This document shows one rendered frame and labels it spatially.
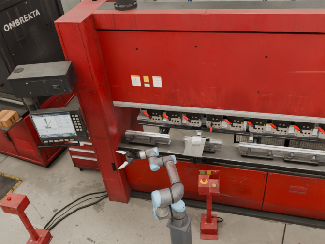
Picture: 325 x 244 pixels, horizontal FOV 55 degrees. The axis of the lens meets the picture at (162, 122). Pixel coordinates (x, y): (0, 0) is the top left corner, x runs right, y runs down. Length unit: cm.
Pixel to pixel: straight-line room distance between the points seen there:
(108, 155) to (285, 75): 194
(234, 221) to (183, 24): 228
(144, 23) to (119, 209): 230
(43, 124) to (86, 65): 67
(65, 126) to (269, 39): 189
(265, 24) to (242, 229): 223
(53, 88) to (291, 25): 193
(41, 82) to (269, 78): 188
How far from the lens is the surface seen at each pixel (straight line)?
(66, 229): 405
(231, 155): 326
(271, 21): 252
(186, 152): 310
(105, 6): 295
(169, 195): 227
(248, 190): 350
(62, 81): 276
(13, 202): 345
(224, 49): 264
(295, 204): 363
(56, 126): 303
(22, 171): 500
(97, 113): 312
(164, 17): 261
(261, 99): 286
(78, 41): 278
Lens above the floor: 314
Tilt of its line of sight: 38 degrees down
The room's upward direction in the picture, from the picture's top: 7 degrees counter-clockwise
